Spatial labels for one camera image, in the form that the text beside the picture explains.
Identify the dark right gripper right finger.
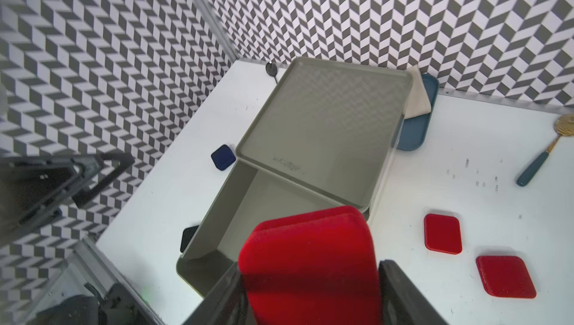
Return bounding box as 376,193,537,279
378,260,447,325

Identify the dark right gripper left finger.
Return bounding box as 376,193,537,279
184,263,251,325

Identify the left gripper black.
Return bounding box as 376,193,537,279
1,152,135,247

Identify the red brooch box one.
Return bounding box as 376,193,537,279
424,214,463,255

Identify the red brooch box three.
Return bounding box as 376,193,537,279
239,206,382,324

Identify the red brooch box two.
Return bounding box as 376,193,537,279
475,256,537,299

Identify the grey top drawer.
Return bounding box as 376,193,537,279
176,158,380,297

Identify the black brooch box left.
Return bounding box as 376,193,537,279
179,225,199,253

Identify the navy brooch box one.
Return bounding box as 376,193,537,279
211,144,236,171

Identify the three-tier drawer cabinet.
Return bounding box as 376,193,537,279
236,57,413,212

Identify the blue tray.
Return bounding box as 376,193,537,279
397,74,439,152

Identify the black spoon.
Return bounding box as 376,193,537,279
265,62,278,84

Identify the gold spoon teal handle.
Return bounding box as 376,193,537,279
516,114,573,187

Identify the aluminium corner post left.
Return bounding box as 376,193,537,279
193,0,239,62

